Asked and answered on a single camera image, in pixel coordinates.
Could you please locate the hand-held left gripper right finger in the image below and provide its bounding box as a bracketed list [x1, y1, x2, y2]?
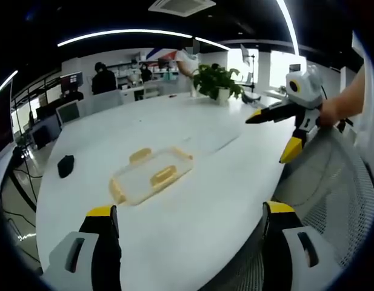
[261, 200, 342, 291]

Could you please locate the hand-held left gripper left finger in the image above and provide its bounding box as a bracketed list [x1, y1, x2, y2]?
[41, 204, 123, 291]

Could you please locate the clear plastic food container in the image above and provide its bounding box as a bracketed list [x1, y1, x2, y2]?
[109, 146, 194, 207]

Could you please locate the person's right hand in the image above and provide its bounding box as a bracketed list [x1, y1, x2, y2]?
[315, 96, 345, 128]

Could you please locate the black desk lamp stand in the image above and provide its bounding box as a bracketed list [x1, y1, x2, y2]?
[239, 44, 261, 104]

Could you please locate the white mesh office chair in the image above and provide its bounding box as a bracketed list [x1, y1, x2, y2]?
[204, 124, 374, 291]

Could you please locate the potted green plant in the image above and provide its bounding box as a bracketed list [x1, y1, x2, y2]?
[192, 63, 245, 106]

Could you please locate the black cloth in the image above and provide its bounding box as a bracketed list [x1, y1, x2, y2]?
[57, 155, 76, 179]

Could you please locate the ceiling air vent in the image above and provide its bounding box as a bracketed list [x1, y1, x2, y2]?
[147, 0, 217, 18]

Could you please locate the computer monitor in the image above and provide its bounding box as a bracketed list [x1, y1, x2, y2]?
[59, 71, 84, 93]

